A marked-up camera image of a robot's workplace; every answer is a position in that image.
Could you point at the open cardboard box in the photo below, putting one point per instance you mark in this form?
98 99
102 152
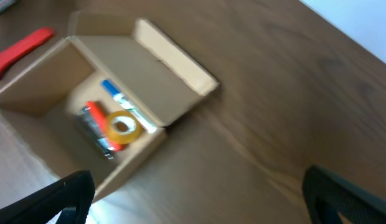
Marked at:
38 107

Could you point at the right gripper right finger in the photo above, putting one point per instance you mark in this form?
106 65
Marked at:
328 197

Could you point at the yellow tape roll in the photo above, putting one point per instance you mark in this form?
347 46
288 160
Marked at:
122 127

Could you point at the blue whiteboard marker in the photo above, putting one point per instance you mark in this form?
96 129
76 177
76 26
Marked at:
128 105

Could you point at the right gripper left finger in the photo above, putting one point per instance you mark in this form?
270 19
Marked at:
69 198

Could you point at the red stapler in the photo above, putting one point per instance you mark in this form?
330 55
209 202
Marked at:
91 119

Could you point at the orange utility knife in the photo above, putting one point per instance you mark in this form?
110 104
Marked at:
20 49

